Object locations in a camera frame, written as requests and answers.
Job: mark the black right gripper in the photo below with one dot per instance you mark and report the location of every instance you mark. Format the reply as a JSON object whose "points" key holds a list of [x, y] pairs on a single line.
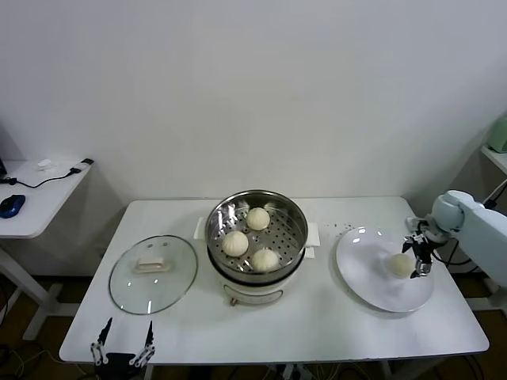
{"points": [[424, 247]]}

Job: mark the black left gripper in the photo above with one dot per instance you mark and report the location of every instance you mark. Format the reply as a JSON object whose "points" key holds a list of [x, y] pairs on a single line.
{"points": [[119, 366]]}

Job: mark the white steamed baozi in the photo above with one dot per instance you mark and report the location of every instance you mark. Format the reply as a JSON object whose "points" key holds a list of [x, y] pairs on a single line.
{"points": [[264, 260], [398, 265], [258, 218], [235, 243]]}

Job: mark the round glass pot lid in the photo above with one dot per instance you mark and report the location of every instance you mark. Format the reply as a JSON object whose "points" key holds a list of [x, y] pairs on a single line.
{"points": [[152, 264]]}

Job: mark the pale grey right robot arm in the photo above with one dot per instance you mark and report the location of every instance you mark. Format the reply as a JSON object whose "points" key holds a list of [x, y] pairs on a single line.
{"points": [[483, 225]]}

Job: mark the perforated steel steamer basket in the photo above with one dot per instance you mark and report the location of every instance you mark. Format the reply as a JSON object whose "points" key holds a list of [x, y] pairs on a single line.
{"points": [[285, 237]]}

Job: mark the white round plate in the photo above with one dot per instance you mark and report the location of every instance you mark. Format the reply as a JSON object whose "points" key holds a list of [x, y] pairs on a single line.
{"points": [[356, 261]]}

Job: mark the scattered black crumbs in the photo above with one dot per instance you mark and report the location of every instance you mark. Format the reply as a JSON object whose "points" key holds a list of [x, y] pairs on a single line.
{"points": [[338, 226]]}

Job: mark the white shelf table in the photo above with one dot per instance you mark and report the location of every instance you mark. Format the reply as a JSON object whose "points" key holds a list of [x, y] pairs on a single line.
{"points": [[497, 158]]}

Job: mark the white electric cooking pot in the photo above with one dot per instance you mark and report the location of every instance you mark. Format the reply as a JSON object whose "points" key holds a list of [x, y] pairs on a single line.
{"points": [[253, 295]]}

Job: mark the pale green appliance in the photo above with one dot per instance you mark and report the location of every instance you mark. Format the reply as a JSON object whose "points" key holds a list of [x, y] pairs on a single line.
{"points": [[500, 136]]}

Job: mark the white side desk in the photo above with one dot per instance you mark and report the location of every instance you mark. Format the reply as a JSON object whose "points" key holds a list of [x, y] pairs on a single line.
{"points": [[39, 213]]}

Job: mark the blue computer mouse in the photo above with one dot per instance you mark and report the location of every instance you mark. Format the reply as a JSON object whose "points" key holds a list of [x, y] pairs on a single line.
{"points": [[12, 205]]}

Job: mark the black and white adapter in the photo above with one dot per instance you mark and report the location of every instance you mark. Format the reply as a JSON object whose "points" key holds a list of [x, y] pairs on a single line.
{"points": [[82, 165]]}

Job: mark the small white plastic object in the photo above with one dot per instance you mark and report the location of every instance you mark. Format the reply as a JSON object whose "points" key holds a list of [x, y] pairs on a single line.
{"points": [[45, 164]]}

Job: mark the dark monitor edge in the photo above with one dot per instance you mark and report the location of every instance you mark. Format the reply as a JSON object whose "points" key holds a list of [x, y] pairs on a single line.
{"points": [[2, 158]]}

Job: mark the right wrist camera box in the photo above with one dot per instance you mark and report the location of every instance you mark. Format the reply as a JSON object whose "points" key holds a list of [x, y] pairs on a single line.
{"points": [[416, 222]]}

